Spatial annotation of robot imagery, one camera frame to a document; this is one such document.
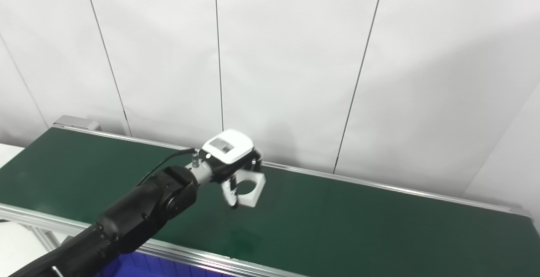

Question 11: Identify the aluminium conveyor support leg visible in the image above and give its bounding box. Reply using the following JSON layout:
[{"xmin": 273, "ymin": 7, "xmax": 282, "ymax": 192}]
[{"xmin": 30, "ymin": 224, "xmax": 68, "ymax": 252}]

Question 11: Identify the white square part with hole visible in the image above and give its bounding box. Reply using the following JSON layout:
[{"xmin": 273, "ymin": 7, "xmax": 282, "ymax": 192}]
[{"xmin": 231, "ymin": 168, "xmax": 266, "ymax": 208}]

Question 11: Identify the green conveyor belt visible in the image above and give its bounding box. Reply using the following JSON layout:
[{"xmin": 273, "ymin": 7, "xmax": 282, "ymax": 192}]
[
  {"xmin": 0, "ymin": 116, "xmax": 540, "ymax": 277},
  {"xmin": 0, "ymin": 128, "xmax": 540, "ymax": 277}
]

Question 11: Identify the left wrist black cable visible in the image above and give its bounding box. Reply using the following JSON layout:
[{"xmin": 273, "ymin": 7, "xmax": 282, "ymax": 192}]
[{"xmin": 135, "ymin": 148, "xmax": 199, "ymax": 187}]

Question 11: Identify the empty blue plastic bin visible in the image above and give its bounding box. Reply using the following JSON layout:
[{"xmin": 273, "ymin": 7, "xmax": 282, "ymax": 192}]
[{"xmin": 99, "ymin": 252, "xmax": 237, "ymax": 277}]

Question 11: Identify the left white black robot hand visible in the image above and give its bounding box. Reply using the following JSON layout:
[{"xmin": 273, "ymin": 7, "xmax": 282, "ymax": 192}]
[{"xmin": 198, "ymin": 129, "xmax": 263, "ymax": 209}]

